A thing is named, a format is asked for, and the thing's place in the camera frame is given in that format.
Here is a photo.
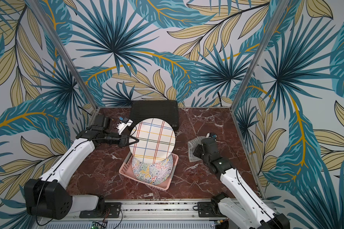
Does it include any grey dish cloth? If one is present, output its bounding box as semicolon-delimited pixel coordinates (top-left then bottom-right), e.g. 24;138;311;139
188;136;206;163

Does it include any plaid striped white plate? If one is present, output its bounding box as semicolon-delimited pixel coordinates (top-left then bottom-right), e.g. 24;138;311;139
130;118;176;164

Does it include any colourful squiggle pattern plate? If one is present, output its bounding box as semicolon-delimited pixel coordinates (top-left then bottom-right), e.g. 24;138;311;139
132;155;174;185

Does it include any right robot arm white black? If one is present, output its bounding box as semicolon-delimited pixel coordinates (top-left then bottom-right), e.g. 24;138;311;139
194;137;290;229

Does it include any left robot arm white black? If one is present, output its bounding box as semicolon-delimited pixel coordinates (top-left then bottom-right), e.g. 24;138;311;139
24;115;138;220

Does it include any pink plastic basket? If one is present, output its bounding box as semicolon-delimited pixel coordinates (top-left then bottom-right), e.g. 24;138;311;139
119;153;179;191

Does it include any black tool case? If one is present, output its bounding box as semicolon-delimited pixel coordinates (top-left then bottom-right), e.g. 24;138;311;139
129;100;180;131

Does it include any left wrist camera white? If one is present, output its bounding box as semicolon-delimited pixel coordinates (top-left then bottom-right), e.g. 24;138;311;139
117;117;133;135

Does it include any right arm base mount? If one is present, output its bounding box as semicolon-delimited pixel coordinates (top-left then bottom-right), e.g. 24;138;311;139
197;201;222;218

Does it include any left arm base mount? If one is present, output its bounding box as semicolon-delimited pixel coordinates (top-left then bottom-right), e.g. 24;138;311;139
79;202;121;219

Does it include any aluminium front rail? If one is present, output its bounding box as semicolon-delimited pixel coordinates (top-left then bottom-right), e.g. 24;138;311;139
33;199;239;229

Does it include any left aluminium frame post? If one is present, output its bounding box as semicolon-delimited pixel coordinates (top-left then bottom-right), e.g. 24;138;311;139
28;0;98;110

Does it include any aluminium frame post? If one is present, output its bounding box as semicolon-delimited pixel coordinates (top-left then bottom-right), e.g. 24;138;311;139
28;0;98;110
230;1;289;113

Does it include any right aluminium frame post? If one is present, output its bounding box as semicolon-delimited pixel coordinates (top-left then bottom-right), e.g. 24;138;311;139
230;1;289;113

